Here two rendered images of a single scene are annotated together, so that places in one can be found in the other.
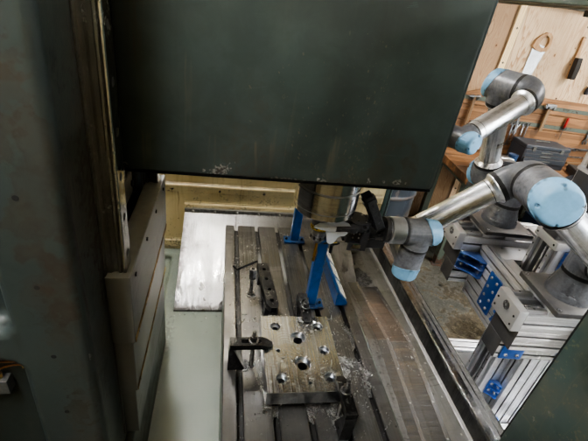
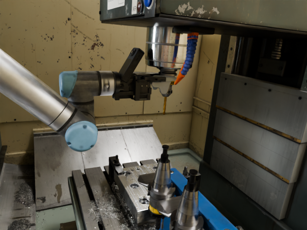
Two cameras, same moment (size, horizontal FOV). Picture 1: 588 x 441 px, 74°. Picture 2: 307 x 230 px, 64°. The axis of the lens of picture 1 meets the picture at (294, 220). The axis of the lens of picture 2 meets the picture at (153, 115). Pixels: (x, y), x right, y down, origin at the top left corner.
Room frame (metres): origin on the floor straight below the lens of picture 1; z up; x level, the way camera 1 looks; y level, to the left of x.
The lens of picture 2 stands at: (1.70, -0.30, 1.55)
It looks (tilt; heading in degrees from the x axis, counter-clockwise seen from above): 17 degrees down; 167
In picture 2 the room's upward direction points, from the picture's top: 4 degrees clockwise
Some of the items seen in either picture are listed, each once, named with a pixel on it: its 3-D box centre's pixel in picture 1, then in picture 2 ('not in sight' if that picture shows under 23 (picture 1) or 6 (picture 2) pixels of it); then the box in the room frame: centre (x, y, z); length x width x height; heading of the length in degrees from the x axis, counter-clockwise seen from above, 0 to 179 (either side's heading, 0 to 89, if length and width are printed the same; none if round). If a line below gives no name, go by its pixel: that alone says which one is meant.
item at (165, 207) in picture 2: not in sight; (172, 206); (1.28, -0.14, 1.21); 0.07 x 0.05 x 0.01; 103
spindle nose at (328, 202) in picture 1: (327, 186); (170, 47); (0.89, -0.07, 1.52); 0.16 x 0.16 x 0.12
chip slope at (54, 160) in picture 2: not in sight; (110, 164); (0.25, -0.22, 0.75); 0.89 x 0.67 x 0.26; 103
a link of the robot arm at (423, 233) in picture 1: (419, 232); (80, 85); (0.96, -0.35, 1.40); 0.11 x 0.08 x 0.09; 103
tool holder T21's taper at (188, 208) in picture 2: not in sight; (188, 203); (1.33, -0.13, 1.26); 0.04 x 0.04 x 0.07
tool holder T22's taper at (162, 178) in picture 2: not in sight; (162, 174); (1.23, -0.15, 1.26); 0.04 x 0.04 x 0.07
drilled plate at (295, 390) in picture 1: (299, 355); (150, 187); (0.85, -0.08, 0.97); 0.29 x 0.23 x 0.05; 13
